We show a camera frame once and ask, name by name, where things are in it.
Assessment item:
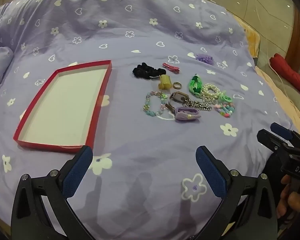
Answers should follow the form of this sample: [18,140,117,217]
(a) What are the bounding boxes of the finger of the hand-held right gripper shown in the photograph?
[270,122,294,141]
[257,129,287,152]

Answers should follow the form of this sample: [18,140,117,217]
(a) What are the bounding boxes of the yellow hair claw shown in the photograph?
[159,74,172,90]

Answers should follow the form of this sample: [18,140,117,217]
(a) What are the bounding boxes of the green braided scrunchie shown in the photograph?
[188,73,203,97]

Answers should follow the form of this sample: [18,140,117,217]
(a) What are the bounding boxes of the colourful bead bracelet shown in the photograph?
[214,102,235,119]

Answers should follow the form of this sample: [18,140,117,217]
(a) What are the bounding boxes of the person's right hand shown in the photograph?
[276,175,300,220]

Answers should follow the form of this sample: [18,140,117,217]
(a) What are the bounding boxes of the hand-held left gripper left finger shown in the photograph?
[10,145,95,240]

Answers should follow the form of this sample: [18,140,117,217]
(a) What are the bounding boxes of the black scrunchie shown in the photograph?
[133,62,163,80]

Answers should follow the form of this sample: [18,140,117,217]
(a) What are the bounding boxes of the red cloth bundle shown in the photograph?
[269,53,300,92]

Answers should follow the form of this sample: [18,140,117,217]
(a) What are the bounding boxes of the pearl bracelet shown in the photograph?
[202,84,222,100]

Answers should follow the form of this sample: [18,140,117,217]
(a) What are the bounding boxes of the silver chain bracelet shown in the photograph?
[200,95,217,105]

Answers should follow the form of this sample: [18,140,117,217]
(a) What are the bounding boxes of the purple floral bedspread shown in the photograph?
[0,0,300,240]

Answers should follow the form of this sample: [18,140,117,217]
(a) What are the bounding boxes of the pastel bead bracelet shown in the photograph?
[142,91,168,117]

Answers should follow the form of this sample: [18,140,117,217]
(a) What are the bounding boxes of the orange patterned sheet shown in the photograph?
[231,12,300,140]

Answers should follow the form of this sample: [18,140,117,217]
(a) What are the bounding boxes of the purple scrunchie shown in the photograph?
[195,53,215,65]

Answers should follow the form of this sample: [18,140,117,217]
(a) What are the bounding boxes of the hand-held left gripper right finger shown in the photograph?
[195,145,288,240]

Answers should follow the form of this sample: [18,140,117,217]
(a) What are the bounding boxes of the red cardboard box tray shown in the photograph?
[13,60,112,155]

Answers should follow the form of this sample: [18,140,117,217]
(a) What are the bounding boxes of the small green hair tie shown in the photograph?
[219,91,234,103]

